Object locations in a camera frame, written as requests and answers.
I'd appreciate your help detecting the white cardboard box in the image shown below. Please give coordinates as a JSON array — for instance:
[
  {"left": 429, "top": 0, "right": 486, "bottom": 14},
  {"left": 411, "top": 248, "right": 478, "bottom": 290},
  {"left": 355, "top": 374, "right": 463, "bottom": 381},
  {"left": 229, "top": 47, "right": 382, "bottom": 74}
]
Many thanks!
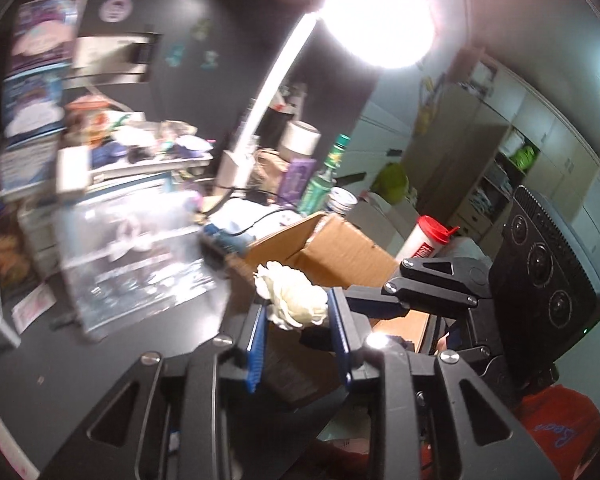
[{"left": 55, "top": 146, "right": 92, "bottom": 197}]

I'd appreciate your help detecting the cluttered tray of small things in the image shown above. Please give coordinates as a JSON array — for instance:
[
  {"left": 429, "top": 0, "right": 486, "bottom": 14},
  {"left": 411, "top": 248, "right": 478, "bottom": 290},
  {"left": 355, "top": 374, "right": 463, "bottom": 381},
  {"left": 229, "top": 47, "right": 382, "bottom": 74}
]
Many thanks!
[{"left": 62, "top": 94, "right": 216, "bottom": 176}]

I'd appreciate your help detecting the white artificial flower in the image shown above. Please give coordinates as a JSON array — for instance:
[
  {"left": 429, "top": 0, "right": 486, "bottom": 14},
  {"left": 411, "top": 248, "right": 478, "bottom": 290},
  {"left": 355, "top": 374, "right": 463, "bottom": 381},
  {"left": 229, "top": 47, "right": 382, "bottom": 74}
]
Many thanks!
[{"left": 254, "top": 261, "right": 329, "bottom": 332}]

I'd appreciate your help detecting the green plastic bag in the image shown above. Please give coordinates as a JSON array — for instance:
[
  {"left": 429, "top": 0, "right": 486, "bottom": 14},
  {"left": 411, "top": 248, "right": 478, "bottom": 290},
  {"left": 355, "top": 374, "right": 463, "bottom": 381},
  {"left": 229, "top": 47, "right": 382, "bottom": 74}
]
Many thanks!
[{"left": 371, "top": 162, "right": 410, "bottom": 196}]

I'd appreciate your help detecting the purple wall poster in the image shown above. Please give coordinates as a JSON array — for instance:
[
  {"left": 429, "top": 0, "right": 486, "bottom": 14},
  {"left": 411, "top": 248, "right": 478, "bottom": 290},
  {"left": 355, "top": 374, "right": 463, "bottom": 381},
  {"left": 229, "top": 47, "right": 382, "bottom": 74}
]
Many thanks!
[{"left": 7, "top": 0, "right": 88, "bottom": 73}]

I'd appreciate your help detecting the green bag in cabinet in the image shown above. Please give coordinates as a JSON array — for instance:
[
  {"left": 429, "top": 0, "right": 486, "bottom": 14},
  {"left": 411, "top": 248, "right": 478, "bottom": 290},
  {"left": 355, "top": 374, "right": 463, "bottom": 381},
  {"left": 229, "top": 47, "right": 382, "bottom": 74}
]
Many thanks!
[{"left": 509, "top": 142, "right": 540, "bottom": 168}]

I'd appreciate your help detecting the blue wall poster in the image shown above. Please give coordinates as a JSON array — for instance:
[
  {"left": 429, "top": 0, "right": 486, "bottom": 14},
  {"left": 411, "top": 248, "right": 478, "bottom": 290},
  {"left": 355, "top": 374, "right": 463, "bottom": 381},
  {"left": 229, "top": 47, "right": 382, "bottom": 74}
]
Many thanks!
[{"left": 0, "top": 71, "right": 66, "bottom": 143}]

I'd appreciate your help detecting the black cable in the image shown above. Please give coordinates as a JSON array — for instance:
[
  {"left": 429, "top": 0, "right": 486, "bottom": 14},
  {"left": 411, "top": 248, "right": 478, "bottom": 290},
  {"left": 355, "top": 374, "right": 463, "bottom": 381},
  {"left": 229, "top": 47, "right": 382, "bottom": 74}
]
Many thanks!
[{"left": 200, "top": 208, "right": 303, "bottom": 241}]

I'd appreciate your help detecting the brown cardboard box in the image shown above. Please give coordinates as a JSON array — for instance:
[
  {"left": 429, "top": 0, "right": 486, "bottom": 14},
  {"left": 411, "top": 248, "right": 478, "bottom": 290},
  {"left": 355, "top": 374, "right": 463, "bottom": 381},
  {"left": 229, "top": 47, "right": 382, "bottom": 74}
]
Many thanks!
[{"left": 227, "top": 211, "right": 431, "bottom": 406}]

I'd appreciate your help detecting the white desk lamp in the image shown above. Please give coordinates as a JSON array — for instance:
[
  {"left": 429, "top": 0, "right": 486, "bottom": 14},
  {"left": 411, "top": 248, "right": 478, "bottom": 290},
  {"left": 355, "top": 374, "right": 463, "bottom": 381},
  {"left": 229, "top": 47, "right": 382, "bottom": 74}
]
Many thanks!
[{"left": 214, "top": 0, "right": 437, "bottom": 198}]

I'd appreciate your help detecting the brown snack bag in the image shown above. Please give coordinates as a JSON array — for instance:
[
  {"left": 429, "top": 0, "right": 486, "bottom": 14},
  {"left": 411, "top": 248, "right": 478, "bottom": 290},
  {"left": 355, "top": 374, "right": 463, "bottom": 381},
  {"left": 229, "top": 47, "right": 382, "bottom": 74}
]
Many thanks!
[{"left": 0, "top": 200, "right": 31, "bottom": 288}]

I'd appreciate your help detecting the beige storage cabinet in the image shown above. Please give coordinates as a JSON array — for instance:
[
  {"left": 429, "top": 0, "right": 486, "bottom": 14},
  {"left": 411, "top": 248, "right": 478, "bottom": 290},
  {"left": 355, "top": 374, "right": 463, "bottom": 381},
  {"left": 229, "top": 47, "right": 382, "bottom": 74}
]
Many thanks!
[{"left": 400, "top": 47, "right": 600, "bottom": 256}]

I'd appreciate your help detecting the white paper card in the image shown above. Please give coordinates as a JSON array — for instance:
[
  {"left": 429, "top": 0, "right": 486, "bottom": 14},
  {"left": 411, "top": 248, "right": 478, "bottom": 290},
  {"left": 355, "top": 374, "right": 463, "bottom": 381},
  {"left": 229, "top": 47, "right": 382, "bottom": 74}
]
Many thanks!
[{"left": 72, "top": 32, "right": 153, "bottom": 70}]

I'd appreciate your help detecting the yellow hanging cloth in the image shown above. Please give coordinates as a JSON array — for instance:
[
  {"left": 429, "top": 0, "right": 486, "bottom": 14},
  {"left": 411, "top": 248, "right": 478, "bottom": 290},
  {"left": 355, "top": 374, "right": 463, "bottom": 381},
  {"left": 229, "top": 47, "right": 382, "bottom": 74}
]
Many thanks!
[{"left": 414, "top": 74, "right": 448, "bottom": 136}]

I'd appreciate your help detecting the person's orange shirt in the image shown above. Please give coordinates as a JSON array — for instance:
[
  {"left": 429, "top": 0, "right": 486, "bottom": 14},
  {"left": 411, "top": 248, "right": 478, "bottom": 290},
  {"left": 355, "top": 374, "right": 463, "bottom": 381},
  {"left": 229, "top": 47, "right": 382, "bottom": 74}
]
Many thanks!
[{"left": 510, "top": 384, "right": 600, "bottom": 480}]

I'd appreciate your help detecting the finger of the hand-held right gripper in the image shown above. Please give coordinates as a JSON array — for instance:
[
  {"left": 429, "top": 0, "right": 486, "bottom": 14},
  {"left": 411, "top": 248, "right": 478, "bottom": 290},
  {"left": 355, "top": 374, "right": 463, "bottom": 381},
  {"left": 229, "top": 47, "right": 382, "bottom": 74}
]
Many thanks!
[
  {"left": 345, "top": 256, "right": 492, "bottom": 320},
  {"left": 299, "top": 327, "right": 337, "bottom": 357}
]

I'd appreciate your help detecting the purple box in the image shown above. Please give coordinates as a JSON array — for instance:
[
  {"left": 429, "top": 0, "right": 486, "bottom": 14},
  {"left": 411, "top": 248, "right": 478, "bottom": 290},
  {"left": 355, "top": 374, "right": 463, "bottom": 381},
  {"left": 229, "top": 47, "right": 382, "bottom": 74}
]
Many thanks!
[{"left": 279, "top": 157, "right": 317, "bottom": 207}]

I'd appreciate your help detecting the pink paper sheet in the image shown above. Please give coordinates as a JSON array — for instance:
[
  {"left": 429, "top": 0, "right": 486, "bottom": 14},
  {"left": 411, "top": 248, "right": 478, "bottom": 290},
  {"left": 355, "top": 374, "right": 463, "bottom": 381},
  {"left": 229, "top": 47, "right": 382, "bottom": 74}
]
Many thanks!
[{"left": 11, "top": 282, "right": 57, "bottom": 335}]

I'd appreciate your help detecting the white container with red lid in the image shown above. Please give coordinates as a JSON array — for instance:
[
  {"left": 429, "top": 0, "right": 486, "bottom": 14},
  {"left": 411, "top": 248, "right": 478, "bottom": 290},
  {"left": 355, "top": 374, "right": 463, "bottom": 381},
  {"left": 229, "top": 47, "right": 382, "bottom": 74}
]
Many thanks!
[{"left": 394, "top": 215, "right": 461, "bottom": 263}]

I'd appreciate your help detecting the round purple sticker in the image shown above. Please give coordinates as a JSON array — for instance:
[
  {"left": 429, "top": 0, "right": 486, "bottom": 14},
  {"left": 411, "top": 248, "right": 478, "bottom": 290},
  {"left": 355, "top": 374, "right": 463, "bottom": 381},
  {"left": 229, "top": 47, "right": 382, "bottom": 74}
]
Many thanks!
[{"left": 99, "top": 0, "right": 133, "bottom": 23}]

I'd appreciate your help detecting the clear plastic package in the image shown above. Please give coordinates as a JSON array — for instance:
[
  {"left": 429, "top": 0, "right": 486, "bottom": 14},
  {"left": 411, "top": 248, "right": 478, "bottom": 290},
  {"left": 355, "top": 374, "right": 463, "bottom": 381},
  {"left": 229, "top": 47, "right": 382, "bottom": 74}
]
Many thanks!
[{"left": 54, "top": 189, "right": 222, "bottom": 337}]

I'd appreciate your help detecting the green spray bottle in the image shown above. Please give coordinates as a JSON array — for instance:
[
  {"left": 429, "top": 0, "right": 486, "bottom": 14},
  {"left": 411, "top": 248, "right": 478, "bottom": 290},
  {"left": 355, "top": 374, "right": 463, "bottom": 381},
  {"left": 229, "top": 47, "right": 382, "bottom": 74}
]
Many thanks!
[{"left": 297, "top": 133, "right": 352, "bottom": 216}]

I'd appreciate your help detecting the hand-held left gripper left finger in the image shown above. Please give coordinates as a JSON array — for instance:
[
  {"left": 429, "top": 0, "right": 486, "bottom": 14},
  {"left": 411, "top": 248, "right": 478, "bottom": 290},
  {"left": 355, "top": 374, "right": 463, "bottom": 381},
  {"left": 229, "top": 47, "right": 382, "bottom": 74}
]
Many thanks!
[{"left": 40, "top": 304, "right": 269, "bottom": 480}]

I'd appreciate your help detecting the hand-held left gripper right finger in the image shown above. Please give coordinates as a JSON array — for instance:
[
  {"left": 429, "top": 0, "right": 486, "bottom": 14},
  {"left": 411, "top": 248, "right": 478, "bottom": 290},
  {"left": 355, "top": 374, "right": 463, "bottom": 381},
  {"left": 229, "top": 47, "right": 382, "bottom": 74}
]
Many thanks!
[{"left": 328, "top": 287, "right": 556, "bottom": 480}]

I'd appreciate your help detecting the metal drink can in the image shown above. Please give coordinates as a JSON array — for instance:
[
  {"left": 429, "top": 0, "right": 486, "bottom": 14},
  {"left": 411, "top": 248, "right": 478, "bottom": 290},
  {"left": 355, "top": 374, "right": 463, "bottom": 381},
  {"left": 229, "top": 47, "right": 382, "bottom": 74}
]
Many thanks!
[{"left": 326, "top": 186, "right": 357, "bottom": 218}]

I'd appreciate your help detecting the white tape roll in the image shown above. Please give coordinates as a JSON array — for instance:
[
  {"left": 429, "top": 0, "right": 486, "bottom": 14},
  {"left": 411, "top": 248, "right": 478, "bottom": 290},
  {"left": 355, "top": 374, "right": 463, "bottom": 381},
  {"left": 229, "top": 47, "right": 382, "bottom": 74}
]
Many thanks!
[{"left": 278, "top": 121, "right": 322, "bottom": 158}]

